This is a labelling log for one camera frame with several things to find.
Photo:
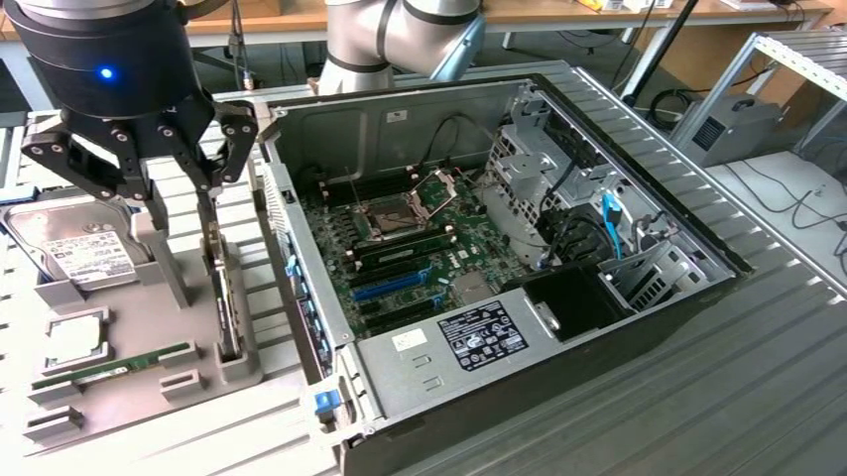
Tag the blue expansion slot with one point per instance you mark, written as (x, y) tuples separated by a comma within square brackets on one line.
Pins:
[(389, 289)]

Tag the open black PC case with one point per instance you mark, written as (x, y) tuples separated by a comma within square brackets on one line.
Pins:
[(595, 357)]

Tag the CPU chip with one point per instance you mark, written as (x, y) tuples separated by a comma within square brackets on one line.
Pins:
[(76, 339)]

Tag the blue case latch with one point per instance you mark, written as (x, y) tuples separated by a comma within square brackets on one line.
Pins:
[(324, 401)]

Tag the small white yellow boxes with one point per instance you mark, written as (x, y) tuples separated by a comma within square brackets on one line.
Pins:
[(619, 4)]

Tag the black graphics card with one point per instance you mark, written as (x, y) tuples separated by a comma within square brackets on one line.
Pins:
[(223, 297)]

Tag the long black expansion slot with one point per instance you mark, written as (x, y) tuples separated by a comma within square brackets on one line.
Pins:
[(384, 276)]

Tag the long wooden desk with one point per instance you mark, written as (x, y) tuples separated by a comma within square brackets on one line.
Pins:
[(728, 15)]

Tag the green motherboard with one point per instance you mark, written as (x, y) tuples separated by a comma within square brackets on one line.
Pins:
[(463, 248)]

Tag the grey computer box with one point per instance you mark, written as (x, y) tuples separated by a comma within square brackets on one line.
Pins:
[(740, 129)]

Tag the green RAM stick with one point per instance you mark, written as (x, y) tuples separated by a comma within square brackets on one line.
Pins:
[(105, 372)]

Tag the blue disk caddy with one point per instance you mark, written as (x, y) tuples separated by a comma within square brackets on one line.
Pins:
[(13, 202)]

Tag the black office chair base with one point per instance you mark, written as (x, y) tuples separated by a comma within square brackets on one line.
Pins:
[(212, 59)]

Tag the black tripod pole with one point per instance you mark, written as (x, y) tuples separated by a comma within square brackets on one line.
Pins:
[(664, 44)]

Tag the metal socket cover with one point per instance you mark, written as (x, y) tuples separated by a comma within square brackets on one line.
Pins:
[(435, 191)]

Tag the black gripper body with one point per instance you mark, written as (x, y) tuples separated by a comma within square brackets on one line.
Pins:
[(99, 49)]

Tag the grey parts rack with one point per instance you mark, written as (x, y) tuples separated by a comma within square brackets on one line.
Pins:
[(165, 337)]

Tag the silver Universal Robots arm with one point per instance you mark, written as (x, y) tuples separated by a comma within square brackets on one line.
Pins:
[(357, 39)]

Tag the grey power supply with label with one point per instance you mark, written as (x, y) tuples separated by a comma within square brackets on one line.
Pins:
[(409, 377)]

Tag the CPU socket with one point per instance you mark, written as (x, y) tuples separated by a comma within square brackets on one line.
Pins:
[(387, 220)]

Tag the metal disk bay cage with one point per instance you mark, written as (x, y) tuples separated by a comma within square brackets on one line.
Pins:
[(523, 168)]

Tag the thin locking lever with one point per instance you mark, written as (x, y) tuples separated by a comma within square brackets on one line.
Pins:
[(353, 188)]

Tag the silver hard disk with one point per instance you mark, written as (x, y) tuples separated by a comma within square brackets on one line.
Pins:
[(72, 248)]

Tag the aluminium frame shelf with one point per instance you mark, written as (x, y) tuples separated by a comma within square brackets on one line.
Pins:
[(794, 54)]

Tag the silver chipset heatsink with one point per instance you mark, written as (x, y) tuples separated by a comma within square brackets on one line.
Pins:
[(476, 290)]

